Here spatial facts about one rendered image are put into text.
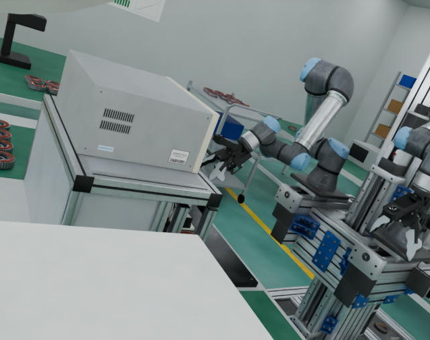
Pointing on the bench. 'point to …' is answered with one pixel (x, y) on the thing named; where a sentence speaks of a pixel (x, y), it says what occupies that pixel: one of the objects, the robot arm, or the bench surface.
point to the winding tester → (132, 115)
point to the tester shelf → (127, 173)
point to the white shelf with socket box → (109, 287)
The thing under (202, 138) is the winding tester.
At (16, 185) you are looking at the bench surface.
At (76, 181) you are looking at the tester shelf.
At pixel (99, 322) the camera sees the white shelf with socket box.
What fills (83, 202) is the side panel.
